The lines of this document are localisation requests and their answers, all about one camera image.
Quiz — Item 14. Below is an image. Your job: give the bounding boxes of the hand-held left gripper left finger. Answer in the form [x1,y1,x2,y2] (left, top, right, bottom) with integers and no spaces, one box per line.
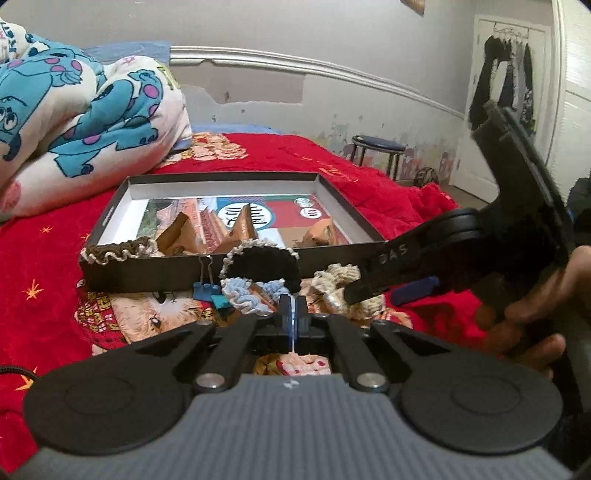
[131,295,293,393]

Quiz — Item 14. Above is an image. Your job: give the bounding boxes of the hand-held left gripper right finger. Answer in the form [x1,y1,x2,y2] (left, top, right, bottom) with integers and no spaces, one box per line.
[295,295,455,392]

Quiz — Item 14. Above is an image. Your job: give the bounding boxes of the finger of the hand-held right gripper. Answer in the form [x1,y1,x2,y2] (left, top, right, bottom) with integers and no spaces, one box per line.
[344,220,452,306]
[396,276,467,306]

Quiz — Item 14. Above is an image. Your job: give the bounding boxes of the cream scrunchie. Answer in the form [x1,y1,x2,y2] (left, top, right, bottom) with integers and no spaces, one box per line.
[311,263,386,319]

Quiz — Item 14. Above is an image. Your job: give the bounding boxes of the black scrunchie with white trim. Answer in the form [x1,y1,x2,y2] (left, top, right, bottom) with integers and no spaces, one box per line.
[219,240,301,296]

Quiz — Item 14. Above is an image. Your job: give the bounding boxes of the light blue scrunchie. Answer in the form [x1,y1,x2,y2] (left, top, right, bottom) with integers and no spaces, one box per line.
[221,277,289,317]

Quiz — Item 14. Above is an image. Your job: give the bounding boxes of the blue binder clip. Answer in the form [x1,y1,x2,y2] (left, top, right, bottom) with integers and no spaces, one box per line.
[193,255,221,302]

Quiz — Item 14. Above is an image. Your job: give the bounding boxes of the black shallow cardboard box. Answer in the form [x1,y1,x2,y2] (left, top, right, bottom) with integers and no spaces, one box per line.
[78,172,386,294]

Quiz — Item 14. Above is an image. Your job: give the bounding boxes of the brown scrunchie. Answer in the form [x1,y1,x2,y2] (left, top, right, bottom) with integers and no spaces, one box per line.
[81,237,158,266]

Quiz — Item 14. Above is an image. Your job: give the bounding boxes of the person's right hand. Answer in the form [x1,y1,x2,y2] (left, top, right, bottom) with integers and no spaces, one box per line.
[475,244,591,374]

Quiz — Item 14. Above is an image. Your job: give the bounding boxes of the white door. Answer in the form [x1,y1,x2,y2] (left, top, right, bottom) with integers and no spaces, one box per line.
[455,14,560,204]

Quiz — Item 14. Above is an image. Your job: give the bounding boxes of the dark patterned ball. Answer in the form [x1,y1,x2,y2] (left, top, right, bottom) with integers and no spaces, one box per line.
[413,166,441,188]

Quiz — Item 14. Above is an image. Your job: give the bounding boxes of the colourful printed card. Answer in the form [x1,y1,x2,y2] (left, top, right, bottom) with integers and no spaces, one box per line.
[143,196,352,254]

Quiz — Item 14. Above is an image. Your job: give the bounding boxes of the round dark stool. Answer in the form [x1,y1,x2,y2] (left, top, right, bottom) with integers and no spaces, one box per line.
[350,135,407,182]

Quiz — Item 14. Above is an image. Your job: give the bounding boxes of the dark hanging clothes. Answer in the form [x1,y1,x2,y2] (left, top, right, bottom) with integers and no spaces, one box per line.
[468,34,539,134]

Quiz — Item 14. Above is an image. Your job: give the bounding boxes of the red printed blanket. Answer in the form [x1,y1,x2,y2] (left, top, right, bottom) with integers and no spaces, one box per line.
[0,131,485,462]

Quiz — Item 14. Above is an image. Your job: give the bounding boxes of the cartoon monster printed blanket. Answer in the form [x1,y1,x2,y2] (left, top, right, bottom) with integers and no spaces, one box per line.
[0,21,192,222]

